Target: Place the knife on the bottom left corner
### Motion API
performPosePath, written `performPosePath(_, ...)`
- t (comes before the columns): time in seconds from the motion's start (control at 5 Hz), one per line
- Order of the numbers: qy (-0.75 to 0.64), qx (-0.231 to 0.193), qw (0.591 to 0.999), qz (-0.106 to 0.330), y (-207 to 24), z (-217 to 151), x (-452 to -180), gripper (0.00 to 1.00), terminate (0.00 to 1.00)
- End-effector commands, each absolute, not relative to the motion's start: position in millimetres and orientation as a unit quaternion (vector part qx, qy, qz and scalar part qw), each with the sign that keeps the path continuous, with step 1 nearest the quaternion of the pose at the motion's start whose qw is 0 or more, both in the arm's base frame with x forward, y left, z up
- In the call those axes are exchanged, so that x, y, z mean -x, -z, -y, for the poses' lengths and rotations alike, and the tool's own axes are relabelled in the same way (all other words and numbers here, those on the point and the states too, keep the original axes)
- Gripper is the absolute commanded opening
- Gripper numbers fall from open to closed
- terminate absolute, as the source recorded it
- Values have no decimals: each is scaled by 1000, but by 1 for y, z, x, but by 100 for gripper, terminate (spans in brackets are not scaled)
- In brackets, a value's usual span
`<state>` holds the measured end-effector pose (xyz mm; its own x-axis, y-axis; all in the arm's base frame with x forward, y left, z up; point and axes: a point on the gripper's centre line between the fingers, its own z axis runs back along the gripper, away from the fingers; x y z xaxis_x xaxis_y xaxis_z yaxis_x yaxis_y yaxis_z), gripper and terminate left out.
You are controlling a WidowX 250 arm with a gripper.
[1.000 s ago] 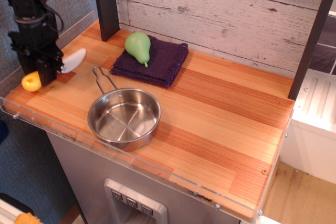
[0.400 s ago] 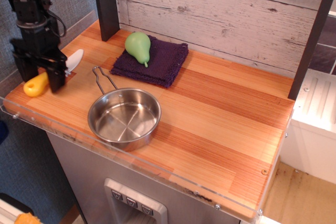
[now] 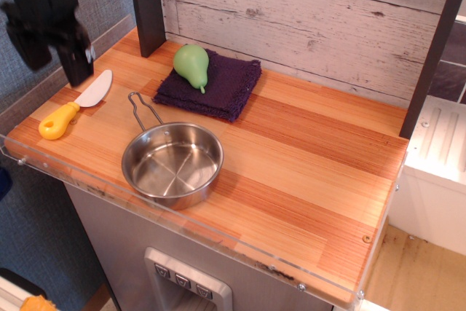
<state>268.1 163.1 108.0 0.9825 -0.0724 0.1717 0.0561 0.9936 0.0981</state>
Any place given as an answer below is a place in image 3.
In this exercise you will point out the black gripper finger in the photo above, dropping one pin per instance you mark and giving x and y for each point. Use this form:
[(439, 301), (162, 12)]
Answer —
[(77, 63), (34, 53)]

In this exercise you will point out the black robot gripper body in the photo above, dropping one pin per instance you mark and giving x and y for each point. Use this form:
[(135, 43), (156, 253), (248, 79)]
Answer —
[(52, 21)]

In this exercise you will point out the yellow handled toy knife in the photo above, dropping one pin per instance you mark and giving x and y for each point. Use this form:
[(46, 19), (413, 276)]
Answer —
[(55, 125)]

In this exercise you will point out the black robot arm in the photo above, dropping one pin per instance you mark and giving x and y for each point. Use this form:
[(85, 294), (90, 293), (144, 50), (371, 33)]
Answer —
[(34, 26)]

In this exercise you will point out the green toy pear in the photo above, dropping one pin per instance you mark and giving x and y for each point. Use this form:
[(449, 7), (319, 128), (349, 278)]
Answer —
[(191, 62)]

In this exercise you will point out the purple folded cloth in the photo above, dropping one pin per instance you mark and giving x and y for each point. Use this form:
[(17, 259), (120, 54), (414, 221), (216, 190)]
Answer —
[(230, 84)]

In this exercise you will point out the small stainless steel pan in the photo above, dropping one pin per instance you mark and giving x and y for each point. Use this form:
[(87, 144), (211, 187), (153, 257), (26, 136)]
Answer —
[(174, 164)]

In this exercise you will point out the grey toy fridge cabinet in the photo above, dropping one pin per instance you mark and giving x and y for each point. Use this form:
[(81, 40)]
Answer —
[(120, 238)]

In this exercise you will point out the orange object at bottom left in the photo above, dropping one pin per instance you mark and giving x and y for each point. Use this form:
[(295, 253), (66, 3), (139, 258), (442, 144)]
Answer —
[(37, 303)]

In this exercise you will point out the silver dispenser panel with buttons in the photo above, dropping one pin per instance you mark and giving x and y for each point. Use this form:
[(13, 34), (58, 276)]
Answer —
[(179, 286)]

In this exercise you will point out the dark left upright post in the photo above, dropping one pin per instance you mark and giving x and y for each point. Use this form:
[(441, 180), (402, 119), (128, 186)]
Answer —
[(150, 24)]

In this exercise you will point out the dark upright post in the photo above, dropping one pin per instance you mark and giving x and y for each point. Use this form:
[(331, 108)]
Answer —
[(440, 38), (150, 24)]

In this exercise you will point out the dark right upright post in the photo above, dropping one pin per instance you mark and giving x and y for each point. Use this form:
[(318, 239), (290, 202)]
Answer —
[(440, 38)]

